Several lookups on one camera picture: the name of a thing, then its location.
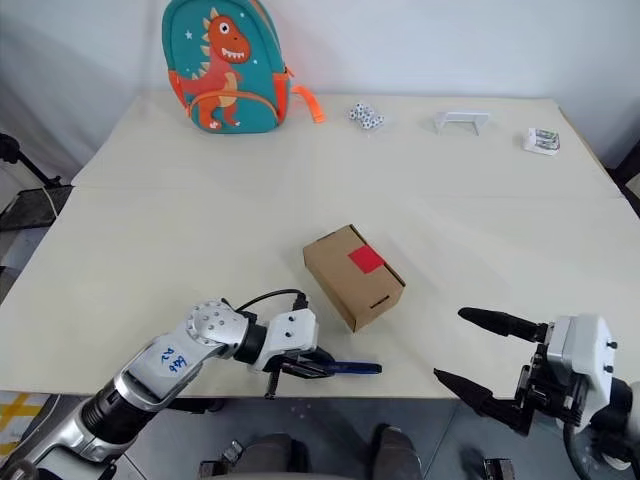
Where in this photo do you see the pack of small soccer balls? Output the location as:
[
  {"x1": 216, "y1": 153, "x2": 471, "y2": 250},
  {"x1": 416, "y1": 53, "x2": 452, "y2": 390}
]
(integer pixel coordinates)
[{"x1": 346, "y1": 101, "x2": 386, "y2": 130}]

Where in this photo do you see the dark chair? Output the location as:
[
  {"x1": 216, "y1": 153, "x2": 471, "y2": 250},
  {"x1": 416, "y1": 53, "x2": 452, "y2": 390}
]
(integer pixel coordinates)
[{"x1": 607, "y1": 144, "x2": 640, "y2": 216}]

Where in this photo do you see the small crumpled wrapper packet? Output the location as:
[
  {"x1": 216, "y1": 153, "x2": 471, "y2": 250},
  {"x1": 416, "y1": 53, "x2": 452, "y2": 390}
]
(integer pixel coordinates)
[{"x1": 520, "y1": 126, "x2": 561, "y2": 157}]

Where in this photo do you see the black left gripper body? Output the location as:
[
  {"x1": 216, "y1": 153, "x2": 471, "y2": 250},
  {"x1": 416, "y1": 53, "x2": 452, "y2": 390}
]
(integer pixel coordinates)
[{"x1": 264, "y1": 351, "x2": 304, "y2": 400}]

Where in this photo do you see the teal dinosaur backpack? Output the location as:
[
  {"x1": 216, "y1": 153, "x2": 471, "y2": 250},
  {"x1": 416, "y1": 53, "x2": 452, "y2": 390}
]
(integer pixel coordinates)
[{"x1": 160, "y1": 0, "x2": 327, "y2": 135}]

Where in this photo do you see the black tripod stand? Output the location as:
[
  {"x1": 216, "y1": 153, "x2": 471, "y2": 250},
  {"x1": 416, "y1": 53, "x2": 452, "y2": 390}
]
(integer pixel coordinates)
[{"x1": 0, "y1": 133, "x2": 76, "y2": 231}]

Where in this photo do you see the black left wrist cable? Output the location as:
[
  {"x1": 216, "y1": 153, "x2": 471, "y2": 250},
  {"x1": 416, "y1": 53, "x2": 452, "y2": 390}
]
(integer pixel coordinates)
[{"x1": 234, "y1": 288, "x2": 307, "y2": 314}]

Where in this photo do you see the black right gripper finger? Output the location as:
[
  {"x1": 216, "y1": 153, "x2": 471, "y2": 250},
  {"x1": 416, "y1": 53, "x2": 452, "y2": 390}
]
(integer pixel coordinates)
[
  {"x1": 458, "y1": 307, "x2": 549, "y2": 344},
  {"x1": 432, "y1": 368, "x2": 531, "y2": 436}
]

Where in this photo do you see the blue pen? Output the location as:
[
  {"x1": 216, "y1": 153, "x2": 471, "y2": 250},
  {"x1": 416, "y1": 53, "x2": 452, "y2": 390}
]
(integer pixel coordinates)
[{"x1": 319, "y1": 355, "x2": 384, "y2": 377}]

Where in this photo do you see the brown cardboard box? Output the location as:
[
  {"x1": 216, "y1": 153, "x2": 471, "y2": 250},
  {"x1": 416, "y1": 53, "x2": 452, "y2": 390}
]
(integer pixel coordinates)
[{"x1": 302, "y1": 223, "x2": 407, "y2": 334}]

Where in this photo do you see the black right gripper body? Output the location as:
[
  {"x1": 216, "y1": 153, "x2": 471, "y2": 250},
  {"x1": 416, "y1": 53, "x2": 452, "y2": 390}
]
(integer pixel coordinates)
[{"x1": 514, "y1": 322, "x2": 594, "y2": 426}]

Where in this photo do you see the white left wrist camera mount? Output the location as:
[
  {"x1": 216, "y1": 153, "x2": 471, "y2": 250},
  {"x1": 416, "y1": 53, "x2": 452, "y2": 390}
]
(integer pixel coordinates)
[{"x1": 248, "y1": 307, "x2": 320, "y2": 374}]

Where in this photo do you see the white folding stand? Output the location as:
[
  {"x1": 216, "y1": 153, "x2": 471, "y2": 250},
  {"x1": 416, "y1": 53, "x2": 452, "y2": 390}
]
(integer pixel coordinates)
[{"x1": 432, "y1": 110, "x2": 491, "y2": 137}]

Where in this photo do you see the dark rounded shape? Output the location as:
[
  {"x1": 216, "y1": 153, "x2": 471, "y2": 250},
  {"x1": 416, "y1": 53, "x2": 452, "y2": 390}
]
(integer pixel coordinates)
[
  {"x1": 372, "y1": 423, "x2": 424, "y2": 480},
  {"x1": 239, "y1": 433, "x2": 309, "y2": 480}
]

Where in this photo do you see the red tape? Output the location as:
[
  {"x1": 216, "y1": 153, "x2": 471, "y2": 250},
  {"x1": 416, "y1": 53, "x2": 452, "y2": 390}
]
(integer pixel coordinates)
[{"x1": 347, "y1": 244, "x2": 385, "y2": 275}]

